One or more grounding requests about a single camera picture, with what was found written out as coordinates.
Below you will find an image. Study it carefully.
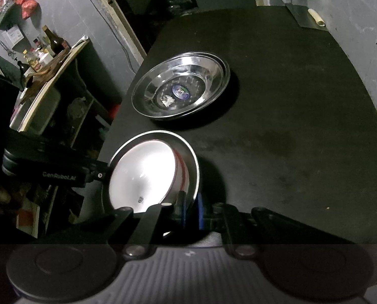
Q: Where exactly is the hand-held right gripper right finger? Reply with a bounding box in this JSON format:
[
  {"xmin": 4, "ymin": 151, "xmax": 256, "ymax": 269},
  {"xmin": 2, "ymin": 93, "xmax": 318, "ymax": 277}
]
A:
[{"xmin": 195, "ymin": 193, "xmax": 355, "ymax": 258}]

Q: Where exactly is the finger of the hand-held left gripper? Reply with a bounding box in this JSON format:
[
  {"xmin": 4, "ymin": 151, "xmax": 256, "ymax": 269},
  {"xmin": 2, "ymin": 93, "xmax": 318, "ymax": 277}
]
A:
[{"xmin": 86, "ymin": 161, "xmax": 112, "ymax": 182}]

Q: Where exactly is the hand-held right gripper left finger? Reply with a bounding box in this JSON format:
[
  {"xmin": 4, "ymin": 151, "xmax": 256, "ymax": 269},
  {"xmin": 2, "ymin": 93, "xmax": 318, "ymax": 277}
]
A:
[{"xmin": 71, "ymin": 190, "xmax": 189, "ymax": 258}]

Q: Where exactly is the steel bowl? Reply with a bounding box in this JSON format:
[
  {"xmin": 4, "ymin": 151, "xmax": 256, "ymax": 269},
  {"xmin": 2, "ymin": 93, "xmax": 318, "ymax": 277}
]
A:
[{"xmin": 108, "ymin": 130, "xmax": 202, "ymax": 220}]

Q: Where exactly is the white plastic tub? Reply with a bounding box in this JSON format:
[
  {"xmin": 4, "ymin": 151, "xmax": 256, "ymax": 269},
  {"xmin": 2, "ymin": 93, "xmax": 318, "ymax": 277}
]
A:
[{"xmin": 25, "ymin": 86, "xmax": 62, "ymax": 135}]

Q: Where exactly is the cream wooden counter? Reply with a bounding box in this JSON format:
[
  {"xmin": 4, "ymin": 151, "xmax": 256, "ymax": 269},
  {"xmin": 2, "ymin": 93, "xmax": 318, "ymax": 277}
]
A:
[{"xmin": 10, "ymin": 35, "xmax": 90, "ymax": 133}]

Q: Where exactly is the black bottle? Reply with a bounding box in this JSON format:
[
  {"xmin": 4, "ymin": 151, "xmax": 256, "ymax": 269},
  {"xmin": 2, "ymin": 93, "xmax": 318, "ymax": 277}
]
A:
[{"xmin": 17, "ymin": 61, "xmax": 32, "ymax": 84}]

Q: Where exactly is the brown glass bottle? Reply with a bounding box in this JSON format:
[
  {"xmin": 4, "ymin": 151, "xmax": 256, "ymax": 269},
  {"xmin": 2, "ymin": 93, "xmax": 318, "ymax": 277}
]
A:
[{"xmin": 48, "ymin": 25, "xmax": 71, "ymax": 54}]

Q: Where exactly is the white cardboard box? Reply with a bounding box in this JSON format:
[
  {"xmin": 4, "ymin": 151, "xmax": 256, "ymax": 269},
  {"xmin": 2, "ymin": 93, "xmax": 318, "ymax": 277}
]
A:
[{"xmin": 2, "ymin": 25, "xmax": 26, "ymax": 44}]

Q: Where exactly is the red plastic bag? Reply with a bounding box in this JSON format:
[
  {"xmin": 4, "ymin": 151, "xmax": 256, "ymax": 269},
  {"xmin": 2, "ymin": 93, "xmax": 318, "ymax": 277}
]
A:
[{"xmin": 14, "ymin": 0, "xmax": 39, "ymax": 20}]

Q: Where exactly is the kitchen cleaver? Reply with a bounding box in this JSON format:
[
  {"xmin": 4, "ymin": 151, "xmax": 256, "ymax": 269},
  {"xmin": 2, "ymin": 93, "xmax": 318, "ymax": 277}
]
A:
[{"xmin": 277, "ymin": 0, "xmax": 329, "ymax": 33}]

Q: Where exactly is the small cream cylinder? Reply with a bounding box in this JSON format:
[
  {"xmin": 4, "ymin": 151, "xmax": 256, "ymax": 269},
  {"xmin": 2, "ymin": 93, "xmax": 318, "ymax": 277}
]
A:
[{"xmin": 308, "ymin": 8, "xmax": 326, "ymax": 27}]

